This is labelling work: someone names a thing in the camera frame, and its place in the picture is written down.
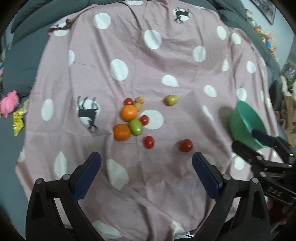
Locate green plastic bowl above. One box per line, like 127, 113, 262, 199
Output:
228, 101, 267, 151

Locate small red tomato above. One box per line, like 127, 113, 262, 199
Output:
179, 139, 193, 152
144, 136, 154, 149

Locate yellow-green fruit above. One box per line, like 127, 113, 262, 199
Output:
164, 94, 179, 106

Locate green oval fruit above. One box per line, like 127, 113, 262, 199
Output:
128, 118, 143, 136

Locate orange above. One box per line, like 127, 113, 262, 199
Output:
113, 123, 131, 141
120, 105, 138, 122

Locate small tan fruit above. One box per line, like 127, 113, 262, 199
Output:
134, 102, 142, 112
135, 96, 144, 104

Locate beige fuzzy blanket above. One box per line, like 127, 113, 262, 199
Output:
275, 75, 296, 147

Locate colourful toy pile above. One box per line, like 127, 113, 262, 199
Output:
245, 9, 277, 58

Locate yellow snack packet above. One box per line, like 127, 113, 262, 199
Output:
13, 99, 30, 137

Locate red tomato near oranges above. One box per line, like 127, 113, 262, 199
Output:
139, 115, 149, 126

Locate pink polka dot blanket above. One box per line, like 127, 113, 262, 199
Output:
16, 1, 278, 240

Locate pink plush toy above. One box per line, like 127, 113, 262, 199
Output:
1, 90, 20, 118

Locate red tomato top left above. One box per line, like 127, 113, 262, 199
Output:
123, 98, 134, 105

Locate framed picture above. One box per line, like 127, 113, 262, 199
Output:
251, 0, 276, 25

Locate grey sofa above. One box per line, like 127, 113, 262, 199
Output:
1, 1, 282, 237

